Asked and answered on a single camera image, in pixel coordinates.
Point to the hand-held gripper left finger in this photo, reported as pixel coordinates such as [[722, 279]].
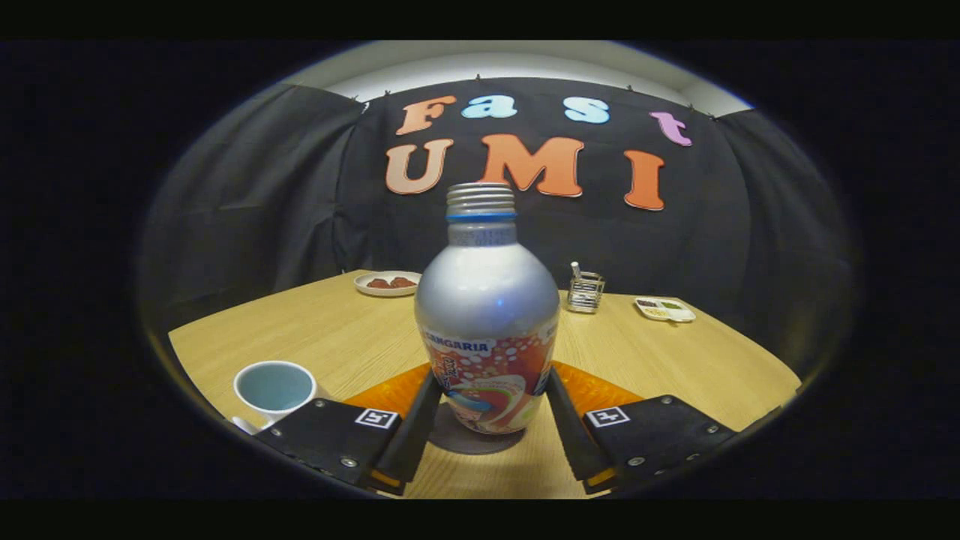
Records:
[[416, 435]]

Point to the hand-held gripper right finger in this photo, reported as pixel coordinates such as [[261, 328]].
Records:
[[570, 435]]

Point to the dark round coaster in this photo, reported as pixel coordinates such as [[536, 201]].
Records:
[[476, 444]]

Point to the silver juice bottle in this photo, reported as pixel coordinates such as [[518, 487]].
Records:
[[487, 307]]

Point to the white cup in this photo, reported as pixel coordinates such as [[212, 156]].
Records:
[[274, 386]]

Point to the wooden table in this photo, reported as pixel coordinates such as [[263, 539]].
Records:
[[675, 360]]

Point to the white round plate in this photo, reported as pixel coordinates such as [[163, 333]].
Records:
[[386, 292]]

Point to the brown food pieces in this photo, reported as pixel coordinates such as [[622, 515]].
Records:
[[390, 283]]

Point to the white compartment tray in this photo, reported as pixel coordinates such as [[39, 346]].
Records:
[[664, 310]]

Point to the black backdrop cloth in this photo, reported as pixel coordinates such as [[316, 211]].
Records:
[[285, 187]]

